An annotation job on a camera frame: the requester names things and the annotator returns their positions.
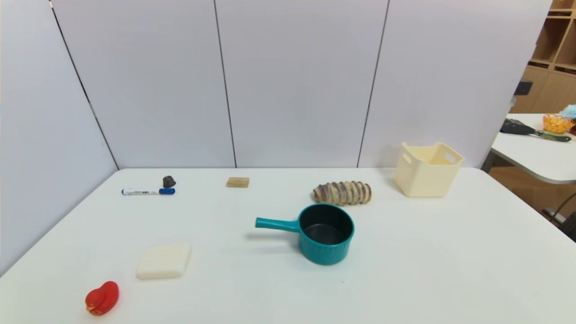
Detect teal saucepan with handle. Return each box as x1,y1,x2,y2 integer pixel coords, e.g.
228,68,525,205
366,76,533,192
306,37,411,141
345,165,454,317
255,203,356,266

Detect cream white plastic box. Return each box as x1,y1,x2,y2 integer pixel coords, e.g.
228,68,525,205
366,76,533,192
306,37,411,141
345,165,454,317
395,142,465,198

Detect striped brown seashell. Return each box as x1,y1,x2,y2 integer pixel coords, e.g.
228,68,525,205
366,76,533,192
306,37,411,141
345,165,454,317
313,181,373,207

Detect blue white marker pen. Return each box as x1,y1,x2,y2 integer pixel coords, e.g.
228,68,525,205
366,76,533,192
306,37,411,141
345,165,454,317
121,188,176,196

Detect white square soap pad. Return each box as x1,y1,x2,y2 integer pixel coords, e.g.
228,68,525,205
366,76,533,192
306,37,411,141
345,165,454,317
136,243,192,280

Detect red rubber duck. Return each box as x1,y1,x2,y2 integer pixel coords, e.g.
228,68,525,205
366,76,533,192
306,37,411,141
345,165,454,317
85,281,120,316

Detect white side table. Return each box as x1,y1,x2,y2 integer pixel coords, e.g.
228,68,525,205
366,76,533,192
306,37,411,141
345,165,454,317
481,113,576,185

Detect wooden shelf cabinet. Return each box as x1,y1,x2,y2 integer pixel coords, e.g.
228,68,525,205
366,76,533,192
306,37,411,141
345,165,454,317
510,0,576,114

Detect black chair base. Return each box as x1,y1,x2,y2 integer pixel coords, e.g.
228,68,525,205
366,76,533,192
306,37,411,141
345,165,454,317
560,211,576,243

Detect orange wire basket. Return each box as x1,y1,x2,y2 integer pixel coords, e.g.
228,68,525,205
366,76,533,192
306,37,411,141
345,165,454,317
542,113,576,135

